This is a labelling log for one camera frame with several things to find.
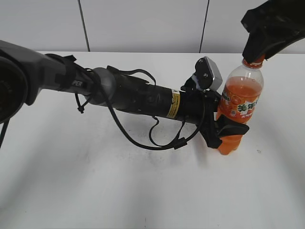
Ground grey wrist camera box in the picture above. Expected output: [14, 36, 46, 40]
[192, 56, 223, 91]

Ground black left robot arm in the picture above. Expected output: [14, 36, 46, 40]
[0, 41, 249, 148]

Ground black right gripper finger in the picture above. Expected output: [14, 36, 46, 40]
[242, 31, 272, 63]
[264, 30, 305, 60]

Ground orange soda bottle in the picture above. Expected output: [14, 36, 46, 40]
[215, 54, 265, 156]

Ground orange bottle cap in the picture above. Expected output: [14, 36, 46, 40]
[242, 54, 265, 69]

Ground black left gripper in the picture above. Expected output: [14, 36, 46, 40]
[179, 90, 250, 148]

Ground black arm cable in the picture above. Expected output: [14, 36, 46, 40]
[75, 68, 207, 151]

